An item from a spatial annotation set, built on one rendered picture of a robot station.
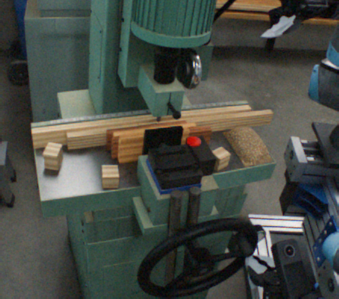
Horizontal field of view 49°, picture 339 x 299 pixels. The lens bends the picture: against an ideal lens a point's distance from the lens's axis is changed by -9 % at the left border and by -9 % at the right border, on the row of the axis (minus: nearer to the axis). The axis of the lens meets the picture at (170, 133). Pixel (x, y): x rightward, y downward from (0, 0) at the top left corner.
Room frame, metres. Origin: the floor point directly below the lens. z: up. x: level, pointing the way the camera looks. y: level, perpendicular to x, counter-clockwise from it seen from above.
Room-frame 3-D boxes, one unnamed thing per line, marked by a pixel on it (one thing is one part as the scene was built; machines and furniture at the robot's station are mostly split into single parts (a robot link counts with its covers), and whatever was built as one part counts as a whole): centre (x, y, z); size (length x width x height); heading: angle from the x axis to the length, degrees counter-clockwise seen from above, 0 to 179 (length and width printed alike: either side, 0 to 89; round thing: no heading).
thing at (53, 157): (0.65, 0.26, 0.92); 0.04 x 0.04 x 0.05; 1
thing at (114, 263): (0.92, 0.09, 0.36); 0.58 x 0.45 x 0.71; 25
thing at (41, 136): (0.82, 0.06, 0.93); 0.60 x 0.02 x 0.05; 115
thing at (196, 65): (0.98, -0.02, 1.02); 0.12 x 0.03 x 0.12; 25
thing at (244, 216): (0.79, -0.26, 0.58); 0.12 x 0.08 x 0.08; 25
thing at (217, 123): (0.84, -0.02, 0.92); 0.58 x 0.02 x 0.04; 115
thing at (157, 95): (0.83, 0.04, 1.03); 0.14 x 0.07 x 0.09; 25
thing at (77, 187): (0.71, 0.01, 0.87); 0.61 x 0.30 x 0.06; 115
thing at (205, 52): (1.05, -0.03, 1.02); 0.09 x 0.07 x 0.12; 115
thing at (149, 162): (0.63, -0.03, 0.99); 0.13 x 0.11 x 0.06; 115
